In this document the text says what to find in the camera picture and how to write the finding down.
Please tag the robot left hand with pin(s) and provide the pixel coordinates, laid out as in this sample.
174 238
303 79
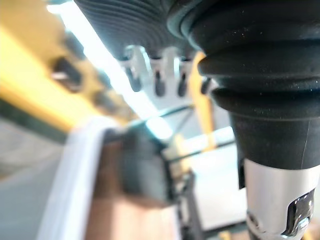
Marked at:
262 75

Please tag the yellow metal shelf rack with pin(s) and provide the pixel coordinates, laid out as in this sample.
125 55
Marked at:
27 72

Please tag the black plastic housing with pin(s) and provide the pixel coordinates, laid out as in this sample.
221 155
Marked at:
67 73
143 167

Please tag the white plastic box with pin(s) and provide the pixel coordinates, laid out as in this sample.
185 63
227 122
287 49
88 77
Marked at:
72 175

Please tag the yellow shelf upright post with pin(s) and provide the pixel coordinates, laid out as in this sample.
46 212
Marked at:
203 110

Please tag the black metal frame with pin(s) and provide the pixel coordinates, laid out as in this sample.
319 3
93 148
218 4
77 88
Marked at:
186 200

